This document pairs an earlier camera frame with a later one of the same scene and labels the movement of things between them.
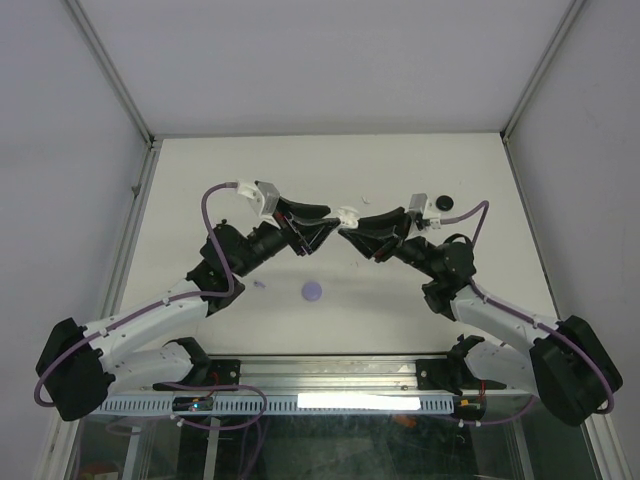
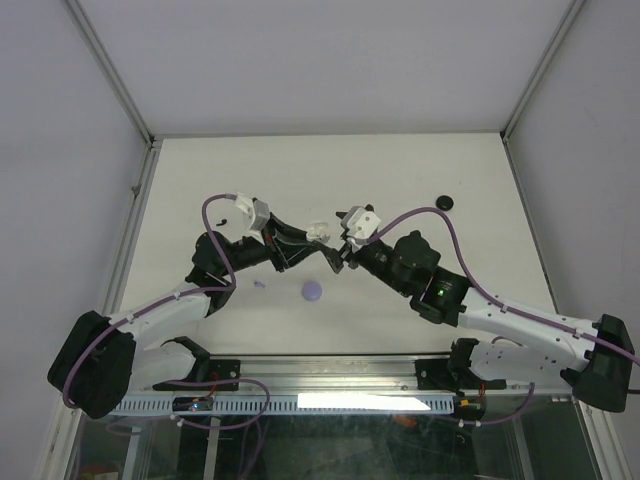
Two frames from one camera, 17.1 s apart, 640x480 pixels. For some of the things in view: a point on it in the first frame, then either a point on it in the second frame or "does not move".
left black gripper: x=308 y=234 -> x=283 y=253
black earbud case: x=444 y=203 does not move
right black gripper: x=378 y=236 -> x=350 y=256
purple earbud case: x=311 y=291 does not move
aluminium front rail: x=340 y=375 does not move
